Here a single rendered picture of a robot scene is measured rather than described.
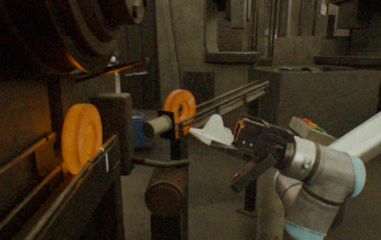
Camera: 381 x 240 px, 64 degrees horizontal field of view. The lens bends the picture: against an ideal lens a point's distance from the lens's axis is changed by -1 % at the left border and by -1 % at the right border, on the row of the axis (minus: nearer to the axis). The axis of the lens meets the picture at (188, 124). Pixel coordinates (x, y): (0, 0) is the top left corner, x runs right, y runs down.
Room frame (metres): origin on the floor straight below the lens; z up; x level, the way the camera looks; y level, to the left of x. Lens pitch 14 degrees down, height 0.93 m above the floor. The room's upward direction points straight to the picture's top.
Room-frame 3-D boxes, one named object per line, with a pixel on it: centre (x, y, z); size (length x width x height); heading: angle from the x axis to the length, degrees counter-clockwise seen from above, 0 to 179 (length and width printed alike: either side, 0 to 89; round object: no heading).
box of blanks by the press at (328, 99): (3.04, -1.16, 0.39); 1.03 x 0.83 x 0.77; 103
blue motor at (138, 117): (2.91, 0.55, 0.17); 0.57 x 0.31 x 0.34; 18
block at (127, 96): (0.88, 0.22, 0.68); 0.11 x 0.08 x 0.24; 88
